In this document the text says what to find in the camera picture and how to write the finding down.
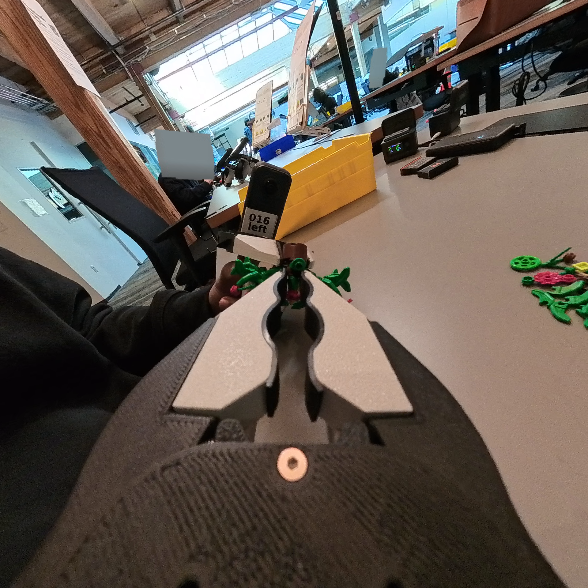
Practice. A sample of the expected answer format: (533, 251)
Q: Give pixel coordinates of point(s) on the black office chair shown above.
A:
(115, 206)

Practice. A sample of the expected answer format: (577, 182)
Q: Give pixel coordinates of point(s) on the small black battery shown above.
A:
(438, 168)
(415, 165)

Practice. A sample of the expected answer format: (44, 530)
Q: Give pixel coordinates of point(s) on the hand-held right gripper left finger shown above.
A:
(229, 363)

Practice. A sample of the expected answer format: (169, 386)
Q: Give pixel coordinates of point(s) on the paper notice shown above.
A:
(59, 46)

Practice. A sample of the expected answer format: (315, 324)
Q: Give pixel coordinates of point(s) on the green toy brick vine plant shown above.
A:
(250, 273)

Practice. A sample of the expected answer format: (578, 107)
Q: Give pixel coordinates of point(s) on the person's left forearm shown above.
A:
(151, 321)

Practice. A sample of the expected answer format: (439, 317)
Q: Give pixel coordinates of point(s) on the yellow plastic bin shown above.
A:
(330, 179)

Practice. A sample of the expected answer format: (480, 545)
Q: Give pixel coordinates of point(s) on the blue plastic bin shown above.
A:
(275, 148)

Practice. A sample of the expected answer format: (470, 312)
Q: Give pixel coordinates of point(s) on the black pole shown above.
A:
(344, 59)

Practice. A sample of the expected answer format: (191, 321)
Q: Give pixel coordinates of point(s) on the wooden post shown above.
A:
(105, 128)

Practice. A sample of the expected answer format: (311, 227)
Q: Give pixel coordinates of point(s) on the wooden background desk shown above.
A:
(487, 59)

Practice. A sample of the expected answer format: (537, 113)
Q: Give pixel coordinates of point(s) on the black open case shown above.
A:
(450, 110)

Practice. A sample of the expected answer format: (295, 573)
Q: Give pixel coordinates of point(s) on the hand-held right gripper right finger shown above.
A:
(358, 363)

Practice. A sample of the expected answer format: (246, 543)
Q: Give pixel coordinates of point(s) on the brown paper bag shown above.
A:
(505, 18)

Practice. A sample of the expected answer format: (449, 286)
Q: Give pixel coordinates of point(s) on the black charger case with display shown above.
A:
(399, 138)

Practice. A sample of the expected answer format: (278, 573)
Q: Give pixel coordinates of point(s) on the pile of small toy bricks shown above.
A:
(558, 294)

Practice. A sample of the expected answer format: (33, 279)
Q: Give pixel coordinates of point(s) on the black flat box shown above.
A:
(473, 140)

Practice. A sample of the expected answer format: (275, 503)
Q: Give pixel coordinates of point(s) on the person's left hand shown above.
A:
(223, 294)

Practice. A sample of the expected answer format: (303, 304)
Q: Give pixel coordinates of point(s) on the spare grippers on desk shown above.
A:
(234, 165)

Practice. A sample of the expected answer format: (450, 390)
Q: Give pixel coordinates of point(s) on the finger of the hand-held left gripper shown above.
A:
(259, 250)
(311, 259)

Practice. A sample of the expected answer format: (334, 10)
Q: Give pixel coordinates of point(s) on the paper instruction booklet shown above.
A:
(263, 112)
(298, 82)

